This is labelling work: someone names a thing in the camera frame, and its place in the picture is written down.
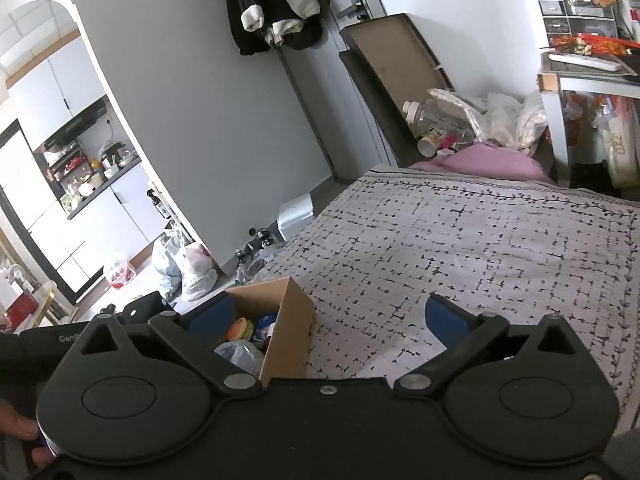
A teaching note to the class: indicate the grey patterned bed blanket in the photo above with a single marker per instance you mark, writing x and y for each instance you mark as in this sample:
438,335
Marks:
450,250

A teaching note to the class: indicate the grey door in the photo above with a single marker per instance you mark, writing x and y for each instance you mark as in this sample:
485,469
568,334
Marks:
345,85

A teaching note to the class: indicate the white plastic bag red print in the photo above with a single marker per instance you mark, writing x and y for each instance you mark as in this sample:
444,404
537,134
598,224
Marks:
197,270

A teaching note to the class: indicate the white desk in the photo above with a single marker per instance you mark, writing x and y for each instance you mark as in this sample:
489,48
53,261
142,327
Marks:
575,90

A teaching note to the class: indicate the black and white hanging clothes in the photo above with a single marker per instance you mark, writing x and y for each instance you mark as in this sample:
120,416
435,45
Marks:
275,0

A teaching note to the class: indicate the white square box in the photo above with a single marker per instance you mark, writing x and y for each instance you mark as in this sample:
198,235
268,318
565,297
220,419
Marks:
296,216

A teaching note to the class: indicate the black stool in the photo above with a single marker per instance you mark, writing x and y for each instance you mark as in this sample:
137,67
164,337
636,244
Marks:
142,305

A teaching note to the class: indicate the red box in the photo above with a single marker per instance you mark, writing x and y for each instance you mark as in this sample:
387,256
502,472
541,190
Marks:
20,310

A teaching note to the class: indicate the red packet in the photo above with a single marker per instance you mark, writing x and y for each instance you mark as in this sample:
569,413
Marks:
600,42

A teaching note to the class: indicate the cardboard box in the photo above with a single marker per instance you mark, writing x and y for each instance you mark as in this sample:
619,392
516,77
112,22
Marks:
292,330

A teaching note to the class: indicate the grey-white plastic bag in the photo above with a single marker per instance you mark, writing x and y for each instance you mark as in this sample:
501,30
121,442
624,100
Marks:
167,260

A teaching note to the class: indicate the person's left hand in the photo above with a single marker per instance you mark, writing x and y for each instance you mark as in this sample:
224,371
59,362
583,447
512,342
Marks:
20,430

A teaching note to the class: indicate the kitchen counter with cookware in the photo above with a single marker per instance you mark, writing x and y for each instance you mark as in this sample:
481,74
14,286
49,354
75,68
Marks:
85,170

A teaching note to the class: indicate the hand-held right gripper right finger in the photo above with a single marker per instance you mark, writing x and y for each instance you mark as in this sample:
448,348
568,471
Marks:
445,317

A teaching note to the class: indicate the white remote control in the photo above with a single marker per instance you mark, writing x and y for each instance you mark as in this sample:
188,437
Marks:
585,60

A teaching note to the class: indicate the large clear plastic bottle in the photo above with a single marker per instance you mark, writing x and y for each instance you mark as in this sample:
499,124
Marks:
437,115

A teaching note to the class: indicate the pile of clear plastic bags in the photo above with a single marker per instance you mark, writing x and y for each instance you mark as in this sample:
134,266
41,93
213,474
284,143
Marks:
505,115

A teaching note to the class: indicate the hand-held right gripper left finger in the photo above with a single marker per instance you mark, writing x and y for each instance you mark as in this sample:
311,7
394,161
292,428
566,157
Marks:
215,317

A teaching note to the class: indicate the red and white snack bag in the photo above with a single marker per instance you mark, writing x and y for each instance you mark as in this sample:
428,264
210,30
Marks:
117,272

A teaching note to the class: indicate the grey drawer organizer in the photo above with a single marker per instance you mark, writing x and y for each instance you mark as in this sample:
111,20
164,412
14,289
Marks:
575,2

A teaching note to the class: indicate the white printed paper pack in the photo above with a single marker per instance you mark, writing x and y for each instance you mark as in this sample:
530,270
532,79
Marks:
620,142

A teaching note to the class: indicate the pink pillow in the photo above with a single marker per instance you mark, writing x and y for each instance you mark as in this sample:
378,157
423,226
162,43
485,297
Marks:
490,160

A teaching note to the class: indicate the clear crumpled plastic bag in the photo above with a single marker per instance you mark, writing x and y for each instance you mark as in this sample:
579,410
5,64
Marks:
255,265

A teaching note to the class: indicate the burger plush toy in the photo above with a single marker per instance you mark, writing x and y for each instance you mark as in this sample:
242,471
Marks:
240,330

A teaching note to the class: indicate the paper cup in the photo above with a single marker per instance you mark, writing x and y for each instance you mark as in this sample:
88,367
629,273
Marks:
430,144

